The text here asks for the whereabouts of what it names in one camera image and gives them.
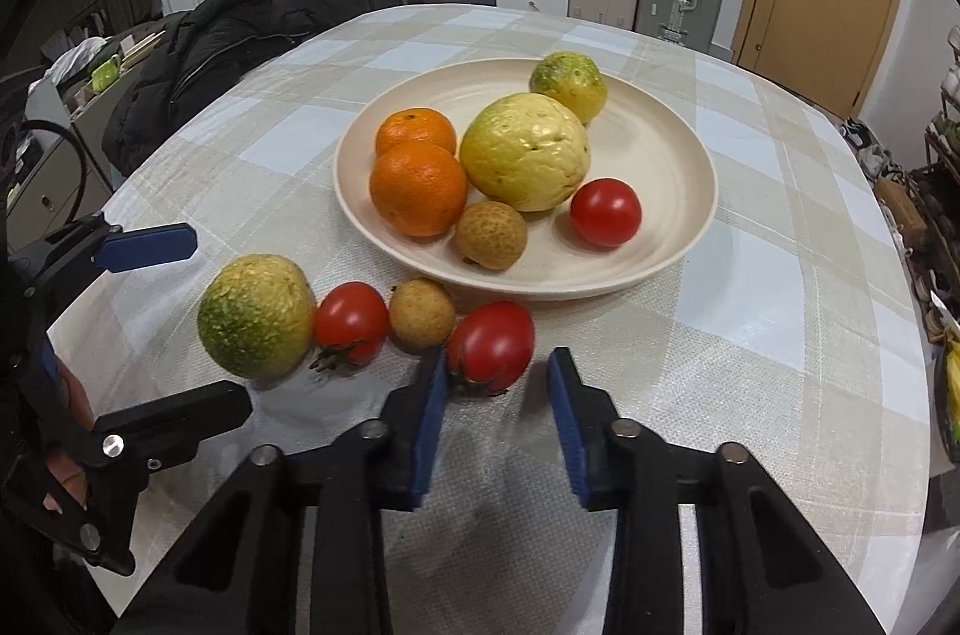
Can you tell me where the green-yellow wrinkled fruit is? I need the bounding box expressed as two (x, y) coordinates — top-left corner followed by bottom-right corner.
(197, 254), (316, 380)

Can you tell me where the red tomato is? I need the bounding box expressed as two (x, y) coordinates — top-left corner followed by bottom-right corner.
(446, 300), (535, 396)
(311, 281), (389, 372)
(569, 179), (643, 248)

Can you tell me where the orange mandarin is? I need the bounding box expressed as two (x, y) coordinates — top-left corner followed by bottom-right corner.
(368, 142), (469, 239)
(374, 107), (457, 156)

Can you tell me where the brown longan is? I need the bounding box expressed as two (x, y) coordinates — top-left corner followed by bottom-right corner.
(389, 278), (457, 353)
(452, 201), (529, 271)

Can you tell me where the large yellow citrus fruit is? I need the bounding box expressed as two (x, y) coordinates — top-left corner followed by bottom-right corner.
(459, 92), (590, 213)

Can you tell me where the small green-yellow fruit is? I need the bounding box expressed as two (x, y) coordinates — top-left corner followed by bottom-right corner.
(529, 50), (608, 125)

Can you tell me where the person's left hand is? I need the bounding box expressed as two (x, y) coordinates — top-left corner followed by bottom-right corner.
(46, 357), (94, 507)

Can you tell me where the black jacket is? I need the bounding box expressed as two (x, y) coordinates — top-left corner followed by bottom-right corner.
(101, 0), (361, 177)

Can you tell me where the banana bunch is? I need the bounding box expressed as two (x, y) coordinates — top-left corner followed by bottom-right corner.
(934, 335), (958, 465)

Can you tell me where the wooden shoe rack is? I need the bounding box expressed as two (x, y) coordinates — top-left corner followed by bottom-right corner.
(908, 26), (958, 310)

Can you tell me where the black cable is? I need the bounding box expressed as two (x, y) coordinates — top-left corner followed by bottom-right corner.
(17, 118), (91, 224)

